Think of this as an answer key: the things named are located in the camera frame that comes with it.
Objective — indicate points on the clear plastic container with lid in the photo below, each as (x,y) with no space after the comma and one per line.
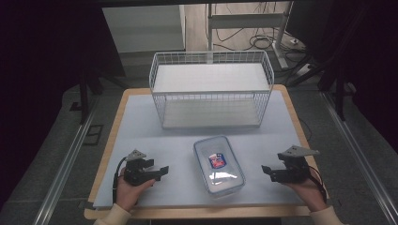
(219,167)

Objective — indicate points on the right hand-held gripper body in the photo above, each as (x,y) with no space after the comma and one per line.
(294,173)

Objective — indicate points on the white cabinet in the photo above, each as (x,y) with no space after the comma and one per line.
(144,28)

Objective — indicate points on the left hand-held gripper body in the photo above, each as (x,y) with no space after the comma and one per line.
(134,173)

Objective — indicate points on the person's left hand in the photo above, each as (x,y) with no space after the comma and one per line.
(128,193)

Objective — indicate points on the pale blue table mat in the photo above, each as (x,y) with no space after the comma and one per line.
(140,140)

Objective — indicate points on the person's right hand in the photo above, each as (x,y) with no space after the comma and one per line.
(308,193)

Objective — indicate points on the black stand legs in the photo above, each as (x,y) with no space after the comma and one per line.
(339,93)
(84,97)

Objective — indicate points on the white metal desk frame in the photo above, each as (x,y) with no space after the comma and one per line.
(247,20)

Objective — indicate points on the black floor plate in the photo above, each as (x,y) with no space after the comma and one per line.
(93,134)

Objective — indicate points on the aluminium floor rail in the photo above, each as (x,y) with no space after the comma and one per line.
(59,175)
(363,162)

